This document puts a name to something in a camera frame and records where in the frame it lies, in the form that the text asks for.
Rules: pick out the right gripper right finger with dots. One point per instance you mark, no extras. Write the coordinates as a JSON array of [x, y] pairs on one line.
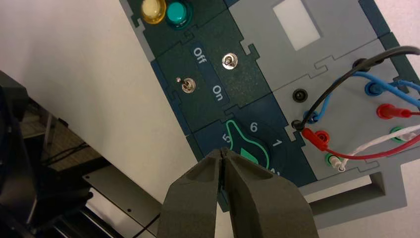
[[265, 207]]

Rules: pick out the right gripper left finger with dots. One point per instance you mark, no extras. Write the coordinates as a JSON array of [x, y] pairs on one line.
[[193, 203]]

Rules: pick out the dark blue grey task box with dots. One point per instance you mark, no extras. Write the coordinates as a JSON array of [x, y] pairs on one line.
[[242, 82]]

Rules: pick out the metal toggle switch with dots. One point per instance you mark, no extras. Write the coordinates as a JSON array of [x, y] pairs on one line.
[[229, 61], [187, 85]]

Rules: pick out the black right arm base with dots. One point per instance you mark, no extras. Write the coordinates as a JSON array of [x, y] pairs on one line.
[[14, 164]]

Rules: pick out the green rotary pointer knob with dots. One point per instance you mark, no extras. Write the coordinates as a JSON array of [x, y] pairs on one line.
[[249, 144]]

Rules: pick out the grey metal plate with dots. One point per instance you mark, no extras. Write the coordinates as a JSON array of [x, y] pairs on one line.
[[121, 193]]

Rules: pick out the white display window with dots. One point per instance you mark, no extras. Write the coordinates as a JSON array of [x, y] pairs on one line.
[[297, 24]]

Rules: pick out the teal green push button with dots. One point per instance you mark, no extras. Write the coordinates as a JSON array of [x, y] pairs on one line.
[[177, 13]]

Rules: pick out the yellow push button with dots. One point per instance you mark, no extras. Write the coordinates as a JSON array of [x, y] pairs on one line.
[[153, 11]]

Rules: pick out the black metal frame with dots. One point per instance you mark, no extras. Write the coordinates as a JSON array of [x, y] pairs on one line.
[[65, 184]]

